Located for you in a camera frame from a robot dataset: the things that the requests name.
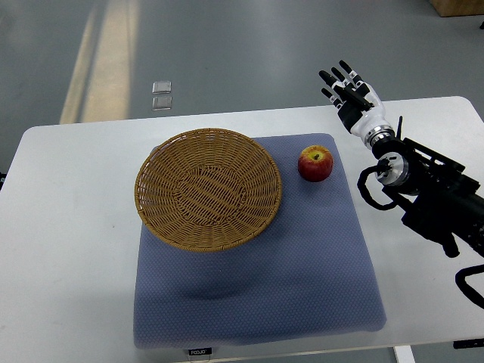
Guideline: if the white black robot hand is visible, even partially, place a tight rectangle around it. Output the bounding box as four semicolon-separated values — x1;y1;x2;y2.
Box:
318;60;396;149

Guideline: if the red apple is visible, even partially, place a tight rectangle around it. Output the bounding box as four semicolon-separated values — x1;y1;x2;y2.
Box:
297;144;334;182

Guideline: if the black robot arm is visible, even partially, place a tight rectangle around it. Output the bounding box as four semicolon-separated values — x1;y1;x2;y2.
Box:
358;126;483;258

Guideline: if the brown wicker basket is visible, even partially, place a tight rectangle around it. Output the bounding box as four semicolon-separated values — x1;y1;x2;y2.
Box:
134;129;282;253

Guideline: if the wooden box corner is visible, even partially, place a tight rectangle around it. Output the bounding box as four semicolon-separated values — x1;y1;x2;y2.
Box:
430;0;484;17

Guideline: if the blue quilted cloth mat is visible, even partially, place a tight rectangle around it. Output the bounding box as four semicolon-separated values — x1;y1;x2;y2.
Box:
134;133;386;349

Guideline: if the upper clear floor tile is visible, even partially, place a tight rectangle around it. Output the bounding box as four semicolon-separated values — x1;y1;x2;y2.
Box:
152;81;172;95

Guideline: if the clear floor tile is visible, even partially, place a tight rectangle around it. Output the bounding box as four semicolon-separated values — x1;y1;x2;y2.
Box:
152;96;172;111
152;81;172;95

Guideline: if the lower clear floor tile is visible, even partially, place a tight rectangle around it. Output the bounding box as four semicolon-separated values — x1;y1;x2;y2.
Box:
152;96;172;111

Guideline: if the white table leg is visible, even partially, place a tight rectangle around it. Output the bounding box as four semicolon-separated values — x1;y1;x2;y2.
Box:
393;346;416;363

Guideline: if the black table edge clamp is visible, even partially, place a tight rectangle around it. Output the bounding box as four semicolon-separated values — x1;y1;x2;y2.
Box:
453;338;484;349

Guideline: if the black table label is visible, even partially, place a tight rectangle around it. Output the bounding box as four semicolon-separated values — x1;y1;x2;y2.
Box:
188;347;213;356

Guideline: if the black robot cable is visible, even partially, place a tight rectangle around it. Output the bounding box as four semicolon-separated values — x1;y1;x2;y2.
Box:
357;165;397;210

